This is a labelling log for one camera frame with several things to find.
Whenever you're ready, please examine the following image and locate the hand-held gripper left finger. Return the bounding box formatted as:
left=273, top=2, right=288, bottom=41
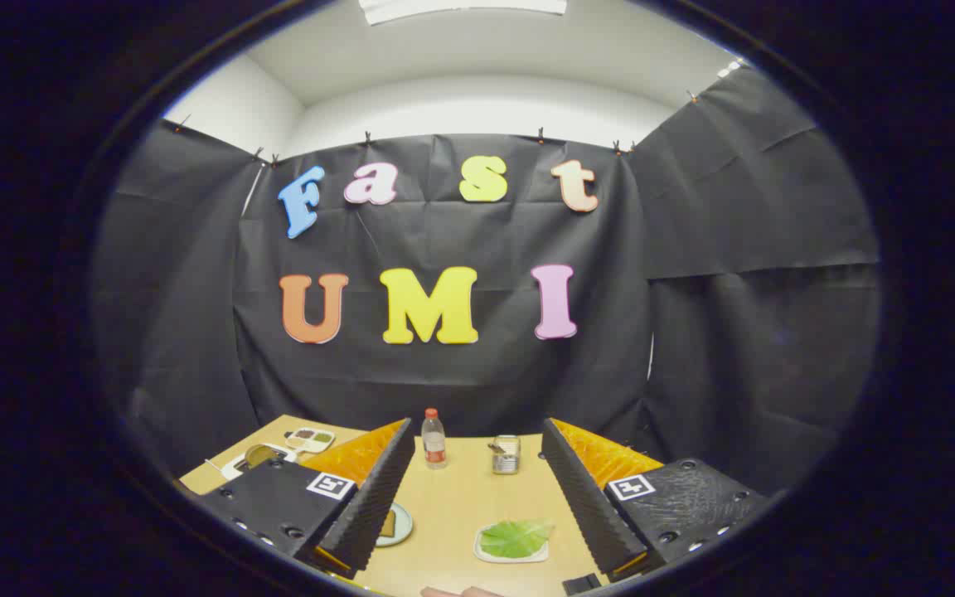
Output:
left=196, top=418, right=417, bottom=580

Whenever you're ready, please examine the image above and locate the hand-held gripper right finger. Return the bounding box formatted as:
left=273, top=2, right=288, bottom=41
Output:
left=541, top=418, right=773, bottom=581

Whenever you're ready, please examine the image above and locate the green lettuce leaf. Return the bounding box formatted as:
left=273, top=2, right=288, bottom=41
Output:
left=479, top=520, right=555, bottom=559

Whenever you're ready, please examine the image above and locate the pale green round plate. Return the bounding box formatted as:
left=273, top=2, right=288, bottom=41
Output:
left=374, top=502, right=414, bottom=548

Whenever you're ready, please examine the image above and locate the clear bottle with red cap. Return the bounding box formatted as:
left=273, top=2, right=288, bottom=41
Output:
left=421, top=408, right=448, bottom=470

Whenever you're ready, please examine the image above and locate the white divided condiment tray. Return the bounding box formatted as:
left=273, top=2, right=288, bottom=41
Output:
left=284, top=427, right=336, bottom=454

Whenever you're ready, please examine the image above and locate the small white square plate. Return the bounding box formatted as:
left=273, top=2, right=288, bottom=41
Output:
left=473, top=521, right=551, bottom=565

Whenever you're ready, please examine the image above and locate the white toaster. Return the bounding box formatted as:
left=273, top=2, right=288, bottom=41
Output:
left=221, top=444, right=300, bottom=482

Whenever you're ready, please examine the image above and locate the black backdrop cloth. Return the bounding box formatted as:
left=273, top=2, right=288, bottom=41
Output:
left=92, top=66, right=883, bottom=498

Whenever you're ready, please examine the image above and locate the ceiling light panel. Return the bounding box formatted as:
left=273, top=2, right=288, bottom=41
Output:
left=359, top=0, right=568, bottom=26

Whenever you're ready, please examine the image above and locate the metal wire basket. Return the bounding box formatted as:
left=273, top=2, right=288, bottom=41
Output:
left=490, top=435, right=521, bottom=475

